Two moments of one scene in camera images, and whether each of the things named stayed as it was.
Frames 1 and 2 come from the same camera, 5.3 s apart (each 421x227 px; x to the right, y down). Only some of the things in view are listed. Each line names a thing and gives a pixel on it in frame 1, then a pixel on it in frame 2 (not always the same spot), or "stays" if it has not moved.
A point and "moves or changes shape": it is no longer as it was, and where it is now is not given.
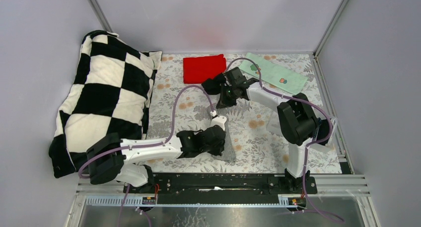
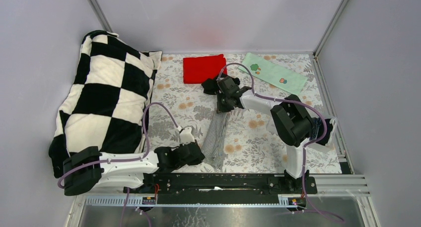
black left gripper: [219, 150] -> [196, 162]
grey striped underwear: [228, 154] moves or changes shape
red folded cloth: [197, 70] stays
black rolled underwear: [323, 131] stays
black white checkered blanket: [109, 92] stays
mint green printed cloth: [273, 73] stays
